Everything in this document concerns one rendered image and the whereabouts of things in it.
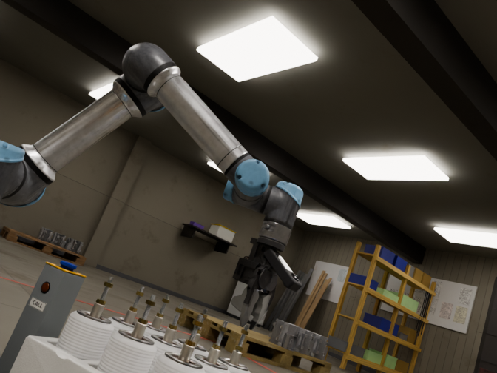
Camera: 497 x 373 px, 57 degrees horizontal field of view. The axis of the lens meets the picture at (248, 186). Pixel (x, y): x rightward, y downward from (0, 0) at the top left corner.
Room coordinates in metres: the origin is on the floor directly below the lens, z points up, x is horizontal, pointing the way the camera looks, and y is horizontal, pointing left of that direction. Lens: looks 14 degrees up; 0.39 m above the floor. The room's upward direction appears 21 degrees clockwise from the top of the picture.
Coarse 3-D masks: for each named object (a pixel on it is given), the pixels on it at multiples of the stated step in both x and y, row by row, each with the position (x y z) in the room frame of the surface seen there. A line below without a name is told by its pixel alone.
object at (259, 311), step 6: (264, 294) 1.13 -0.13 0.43; (258, 300) 1.12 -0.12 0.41; (264, 300) 1.12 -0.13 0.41; (258, 306) 1.13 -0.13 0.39; (264, 306) 1.13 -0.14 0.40; (252, 312) 1.15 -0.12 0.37; (258, 312) 1.12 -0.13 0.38; (264, 312) 1.13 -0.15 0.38; (258, 318) 1.12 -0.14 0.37; (252, 324) 1.13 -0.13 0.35
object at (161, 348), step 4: (148, 336) 1.06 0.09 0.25; (156, 340) 1.03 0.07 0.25; (156, 344) 1.02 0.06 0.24; (160, 344) 1.02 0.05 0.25; (164, 344) 1.03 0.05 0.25; (160, 348) 1.02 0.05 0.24; (164, 348) 1.02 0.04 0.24; (168, 348) 1.02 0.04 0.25; (172, 348) 1.03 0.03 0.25; (176, 348) 1.04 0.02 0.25; (156, 352) 1.02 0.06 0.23; (160, 352) 1.02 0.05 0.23; (164, 352) 1.02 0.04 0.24; (176, 352) 1.03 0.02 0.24; (156, 356) 1.02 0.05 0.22; (152, 360) 1.02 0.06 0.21; (152, 364) 1.02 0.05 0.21; (152, 368) 1.02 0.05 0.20; (148, 372) 1.02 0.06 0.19
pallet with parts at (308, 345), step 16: (192, 320) 4.36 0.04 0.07; (208, 320) 4.05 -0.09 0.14; (208, 336) 4.02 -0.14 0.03; (224, 336) 4.67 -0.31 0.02; (240, 336) 3.73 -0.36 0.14; (256, 336) 4.23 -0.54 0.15; (272, 336) 4.18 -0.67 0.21; (288, 336) 4.08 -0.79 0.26; (304, 336) 4.23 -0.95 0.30; (320, 336) 4.42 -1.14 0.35; (256, 352) 4.39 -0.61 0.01; (272, 352) 5.05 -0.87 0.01; (288, 352) 4.09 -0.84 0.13; (304, 352) 4.27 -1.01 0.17; (320, 352) 4.42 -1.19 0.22; (288, 368) 4.13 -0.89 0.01; (320, 368) 4.38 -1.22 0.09
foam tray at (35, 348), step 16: (32, 336) 0.99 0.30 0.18; (32, 352) 0.97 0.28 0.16; (48, 352) 0.95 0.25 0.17; (64, 352) 0.96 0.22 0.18; (16, 368) 0.98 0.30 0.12; (32, 368) 0.96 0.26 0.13; (48, 368) 0.94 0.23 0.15; (64, 368) 0.93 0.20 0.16; (80, 368) 0.91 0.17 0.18; (96, 368) 0.97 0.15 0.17
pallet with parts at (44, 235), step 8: (8, 232) 7.24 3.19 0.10; (16, 232) 7.22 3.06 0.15; (40, 232) 8.02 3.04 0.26; (48, 232) 8.02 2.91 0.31; (56, 232) 8.14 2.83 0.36; (8, 240) 7.19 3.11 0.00; (16, 240) 7.24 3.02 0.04; (40, 240) 7.75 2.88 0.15; (48, 240) 8.04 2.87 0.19; (56, 240) 8.12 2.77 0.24; (72, 240) 8.03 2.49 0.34; (32, 248) 7.38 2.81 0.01; (40, 248) 7.79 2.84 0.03; (48, 248) 7.50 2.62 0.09; (56, 248) 7.56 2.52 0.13; (64, 248) 8.25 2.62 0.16; (72, 248) 7.99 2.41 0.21; (80, 248) 8.10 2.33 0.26; (56, 256) 7.59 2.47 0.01; (64, 256) 8.38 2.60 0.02; (72, 256) 8.08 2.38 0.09; (80, 256) 7.77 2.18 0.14; (80, 264) 7.80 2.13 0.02
